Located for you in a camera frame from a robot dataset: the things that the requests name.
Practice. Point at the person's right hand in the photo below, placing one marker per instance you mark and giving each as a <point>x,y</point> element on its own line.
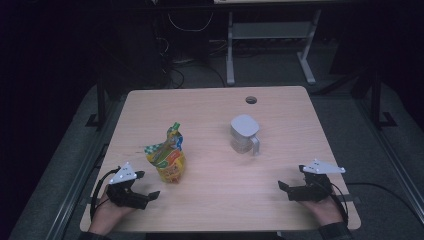
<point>326,211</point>

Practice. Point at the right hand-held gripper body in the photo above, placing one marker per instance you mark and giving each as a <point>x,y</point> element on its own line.
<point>313,191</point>

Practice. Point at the black metal stand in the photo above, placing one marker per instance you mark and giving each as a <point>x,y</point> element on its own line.
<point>101,106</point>
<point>376,100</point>

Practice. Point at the grey tape strip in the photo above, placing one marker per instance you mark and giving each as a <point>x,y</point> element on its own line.
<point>354,200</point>

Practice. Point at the person's left hand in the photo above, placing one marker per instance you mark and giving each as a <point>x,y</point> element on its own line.
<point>106,216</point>

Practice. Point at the yellow spout pouch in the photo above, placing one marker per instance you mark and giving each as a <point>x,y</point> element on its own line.
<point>168,160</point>

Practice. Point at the white desk frame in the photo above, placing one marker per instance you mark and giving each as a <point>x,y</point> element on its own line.
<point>271,30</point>

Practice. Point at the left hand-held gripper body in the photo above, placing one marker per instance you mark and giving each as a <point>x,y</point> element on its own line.
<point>123,195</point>

